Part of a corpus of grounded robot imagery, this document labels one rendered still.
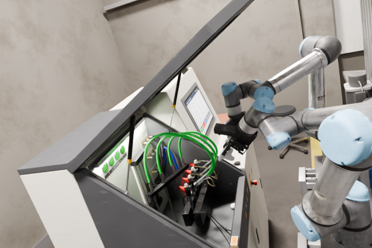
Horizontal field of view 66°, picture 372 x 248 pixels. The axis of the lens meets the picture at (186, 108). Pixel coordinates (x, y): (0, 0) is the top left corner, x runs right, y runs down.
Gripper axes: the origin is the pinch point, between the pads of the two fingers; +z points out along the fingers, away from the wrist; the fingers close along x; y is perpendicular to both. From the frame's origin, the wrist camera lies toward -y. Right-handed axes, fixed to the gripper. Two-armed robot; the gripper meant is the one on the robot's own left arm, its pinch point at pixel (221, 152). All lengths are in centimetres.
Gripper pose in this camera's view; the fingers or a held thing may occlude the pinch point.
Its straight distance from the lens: 131.3
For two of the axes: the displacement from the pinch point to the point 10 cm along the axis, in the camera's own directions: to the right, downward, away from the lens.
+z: -3.4, 6.6, 6.7
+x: 3.6, -5.7, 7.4
